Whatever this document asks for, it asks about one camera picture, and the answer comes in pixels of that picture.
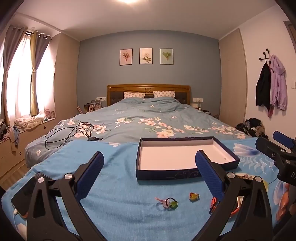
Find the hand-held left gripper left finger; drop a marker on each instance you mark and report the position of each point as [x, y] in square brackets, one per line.
[89, 176]

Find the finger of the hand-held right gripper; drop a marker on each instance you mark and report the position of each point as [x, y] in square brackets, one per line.
[266, 146]
[283, 138]

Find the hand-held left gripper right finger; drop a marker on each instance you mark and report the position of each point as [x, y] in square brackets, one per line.
[208, 173]

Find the dark blue jewelry box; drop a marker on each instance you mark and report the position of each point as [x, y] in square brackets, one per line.
[166, 160]

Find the pink charm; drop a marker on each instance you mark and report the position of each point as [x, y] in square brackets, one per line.
[159, 199]

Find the pile of dark clothes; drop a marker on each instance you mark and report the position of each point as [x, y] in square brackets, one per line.
[252, 127]

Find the yellow-green red charm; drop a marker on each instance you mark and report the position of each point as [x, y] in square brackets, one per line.
[193, 197]

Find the light blue printed blanket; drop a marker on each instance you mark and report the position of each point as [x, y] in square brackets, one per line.
[120, 180]

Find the purple jacket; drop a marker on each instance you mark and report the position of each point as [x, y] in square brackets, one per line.
[278, 88]

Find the black jacket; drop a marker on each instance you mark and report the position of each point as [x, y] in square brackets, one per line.
[263, 88]

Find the black smartphone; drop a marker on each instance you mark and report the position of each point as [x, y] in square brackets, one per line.
[25, 194]

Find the beige window cabinet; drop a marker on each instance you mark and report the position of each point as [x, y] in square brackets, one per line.
[34, 134]

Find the cluttered bedside table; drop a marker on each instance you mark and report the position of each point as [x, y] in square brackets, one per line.
[93, 106]

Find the small pink fan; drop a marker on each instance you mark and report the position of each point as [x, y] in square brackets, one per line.
[48, 113]

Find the beige wardrobe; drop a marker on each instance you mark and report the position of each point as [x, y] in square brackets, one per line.
[67, 78]
[232, 78]

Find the crumpled pale clothes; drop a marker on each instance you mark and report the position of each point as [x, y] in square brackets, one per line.
[29, 122]

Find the blue floral duvet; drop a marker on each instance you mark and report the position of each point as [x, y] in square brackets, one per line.
[138, 111]

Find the hanging blue clothes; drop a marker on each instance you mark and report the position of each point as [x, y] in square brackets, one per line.
[14, 136]

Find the floral pillow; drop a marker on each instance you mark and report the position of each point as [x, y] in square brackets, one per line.
[164, 94]
[134, 95]

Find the white sheer curtain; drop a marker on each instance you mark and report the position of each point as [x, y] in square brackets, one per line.
[19, 81]

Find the olive and grey curtain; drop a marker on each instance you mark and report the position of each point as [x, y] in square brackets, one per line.
[34, 69]

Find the framed red flower picture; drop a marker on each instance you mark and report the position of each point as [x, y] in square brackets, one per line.
[126, 57]

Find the framed green leaf picture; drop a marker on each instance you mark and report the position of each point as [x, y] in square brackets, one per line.
[166, 56]

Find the framed white flower picture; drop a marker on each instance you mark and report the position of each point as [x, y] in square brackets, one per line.
[146, 56]

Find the white wall socket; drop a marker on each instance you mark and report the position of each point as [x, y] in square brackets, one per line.
[101, 98]
[197, 99]

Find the black wall coat hook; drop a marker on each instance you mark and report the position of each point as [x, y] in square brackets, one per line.
[264, 56]

